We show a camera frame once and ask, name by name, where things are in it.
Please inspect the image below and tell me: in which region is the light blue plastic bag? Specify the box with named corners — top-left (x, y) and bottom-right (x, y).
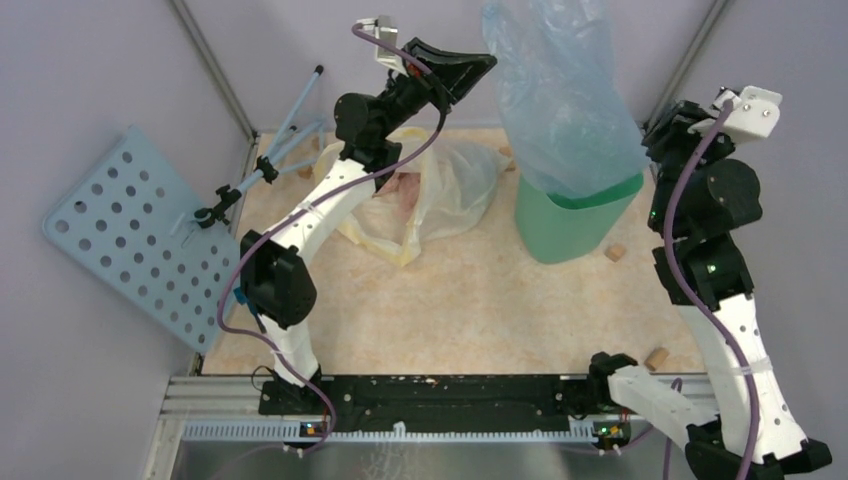
top-left (482, 1), bottom-right (649, 199)

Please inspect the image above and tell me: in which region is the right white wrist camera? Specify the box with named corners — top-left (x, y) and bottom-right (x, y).
top-left (687, 85), bottom-right (783, 145)

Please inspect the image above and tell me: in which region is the wooden cube block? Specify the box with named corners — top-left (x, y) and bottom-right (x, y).
top-left (604, 243), bottom-right (628, 262)

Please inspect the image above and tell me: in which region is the light blue tripod stand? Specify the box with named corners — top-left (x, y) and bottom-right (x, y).
top-left (193, 64), bottom-right (325, 229)

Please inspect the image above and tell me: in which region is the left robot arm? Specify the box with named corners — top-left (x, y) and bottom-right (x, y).
top-left (239, 38), bottom-right (497, 414)

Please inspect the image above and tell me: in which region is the green plastic trash bin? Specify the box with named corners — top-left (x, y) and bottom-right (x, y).
top-left (514, 173), bottom-right (644, 264)

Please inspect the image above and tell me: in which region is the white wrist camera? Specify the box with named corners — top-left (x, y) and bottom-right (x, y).
top-left (687, 85), bottom-right (783, 145)
top-left (356, 15), bottom-right (407, 75)

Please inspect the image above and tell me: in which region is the blue clamp block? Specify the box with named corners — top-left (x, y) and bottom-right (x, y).
top-left (233, 287), bottom-right (251, 307)

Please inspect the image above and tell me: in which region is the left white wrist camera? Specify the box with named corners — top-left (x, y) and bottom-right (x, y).
top-left (356, 15), bottom-right (407, 75)

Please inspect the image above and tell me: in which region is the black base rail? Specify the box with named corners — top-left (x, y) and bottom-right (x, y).
top-left (258, 375), bottom-right (633, 443)

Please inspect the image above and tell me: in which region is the translucent white yellow trash bag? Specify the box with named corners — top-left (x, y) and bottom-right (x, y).
top-left (337, 129), bottom-right (509, 267)

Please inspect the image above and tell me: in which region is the light blue perforated board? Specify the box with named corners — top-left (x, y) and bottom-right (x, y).
top-left (42, 126), bottom-right (239, 354)

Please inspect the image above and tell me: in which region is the small wooden block near tripod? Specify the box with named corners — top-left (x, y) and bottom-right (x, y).
top-left (297, 165), bottom-right (313, 179)

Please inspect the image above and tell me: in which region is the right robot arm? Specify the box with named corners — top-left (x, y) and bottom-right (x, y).
top-left (586, 92), bottom-right (832, 479)

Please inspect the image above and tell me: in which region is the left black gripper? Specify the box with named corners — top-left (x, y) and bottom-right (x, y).
top-left (375, 38), bottom-right (497, 140)

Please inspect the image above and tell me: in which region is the pink bag inside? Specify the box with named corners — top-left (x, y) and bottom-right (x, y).
top-left (374, 172), bottom-right (421, 214)

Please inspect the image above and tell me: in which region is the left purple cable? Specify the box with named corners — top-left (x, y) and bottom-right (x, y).
top-left (217, 22), bottom-right (446, 457)

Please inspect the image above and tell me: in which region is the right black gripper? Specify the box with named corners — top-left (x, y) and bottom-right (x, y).
top-left (639, 99), bottom-right (731, 229)

